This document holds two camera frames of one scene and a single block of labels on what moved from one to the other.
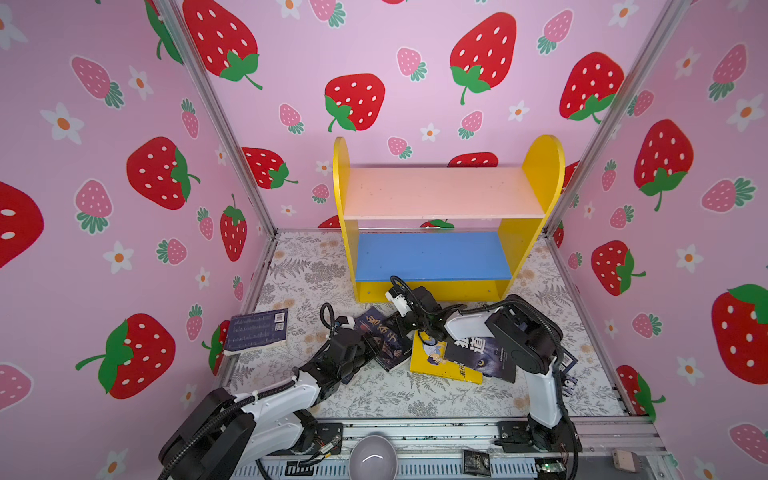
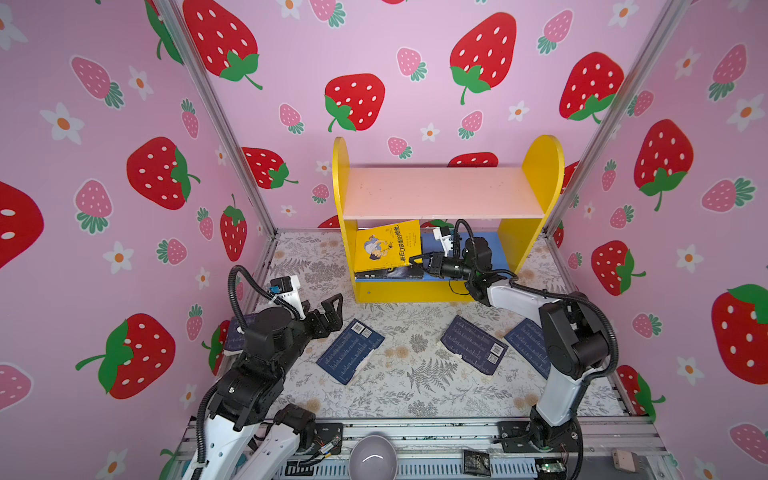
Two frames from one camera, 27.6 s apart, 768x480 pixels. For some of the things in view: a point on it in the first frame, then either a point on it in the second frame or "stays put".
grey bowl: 373,458 stays put
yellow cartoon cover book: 429,358 to 387,246
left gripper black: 364,342 to 333,321
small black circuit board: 476,463 stays put
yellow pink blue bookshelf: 457,231 stays put
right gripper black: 397,320 to 435,264
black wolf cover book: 484,352 to 415,271
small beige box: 626,460 stays put
